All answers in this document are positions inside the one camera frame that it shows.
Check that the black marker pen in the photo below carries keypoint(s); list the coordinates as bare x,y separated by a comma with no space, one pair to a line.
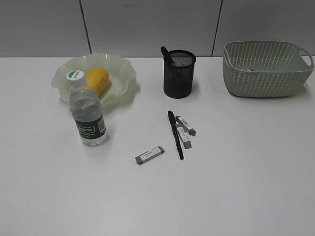
168,57
175,134

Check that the grey white eraser back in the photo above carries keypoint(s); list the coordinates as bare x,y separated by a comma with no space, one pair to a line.
186,126

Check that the grey white eraser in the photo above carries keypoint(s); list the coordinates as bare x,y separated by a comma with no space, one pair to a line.
186,126
148,155
183,136

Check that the grey white eraser front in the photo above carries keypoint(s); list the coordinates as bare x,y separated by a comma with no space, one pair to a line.
148,155

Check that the yellow mango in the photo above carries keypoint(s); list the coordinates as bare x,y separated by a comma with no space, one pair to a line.
97,79

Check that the clear water bottle green label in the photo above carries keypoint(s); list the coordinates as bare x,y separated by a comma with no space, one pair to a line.
86,109

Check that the white waste paper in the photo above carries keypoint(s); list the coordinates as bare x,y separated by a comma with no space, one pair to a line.
250,69

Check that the black mesh pen holder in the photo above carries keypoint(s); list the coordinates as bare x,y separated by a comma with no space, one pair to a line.
184,61

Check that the pale green wavy plate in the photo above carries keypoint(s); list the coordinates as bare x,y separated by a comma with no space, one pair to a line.
120,72

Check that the light green woven basket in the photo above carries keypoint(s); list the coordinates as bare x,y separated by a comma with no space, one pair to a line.
285,68

